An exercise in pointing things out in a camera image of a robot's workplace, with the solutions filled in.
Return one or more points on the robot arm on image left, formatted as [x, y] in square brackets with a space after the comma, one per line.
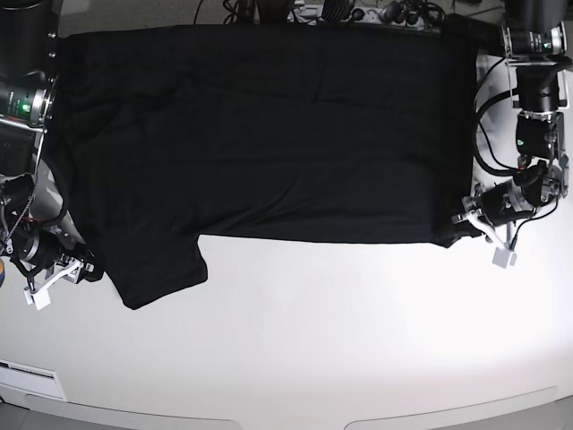
[29, 38]

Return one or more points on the white power strip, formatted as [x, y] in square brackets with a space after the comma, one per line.
[391, 14]

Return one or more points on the white label sticker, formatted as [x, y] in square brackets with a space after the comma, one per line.
[31, 380]

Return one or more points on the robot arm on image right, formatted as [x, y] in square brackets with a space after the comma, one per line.
[531, 41]

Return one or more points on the black T-shirt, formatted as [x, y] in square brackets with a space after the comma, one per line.
[286, 132]

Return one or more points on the orange blue sticker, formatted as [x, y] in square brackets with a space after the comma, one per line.
[2, 273]

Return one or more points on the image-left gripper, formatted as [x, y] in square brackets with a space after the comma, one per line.
[40, 250]

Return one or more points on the image-left white wrist camera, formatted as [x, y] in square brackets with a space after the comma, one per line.
[40, 298]

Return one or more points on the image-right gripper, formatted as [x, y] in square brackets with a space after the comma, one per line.
[492, 211]

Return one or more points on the image-right white wrist camera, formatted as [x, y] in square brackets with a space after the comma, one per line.
[504, 257]

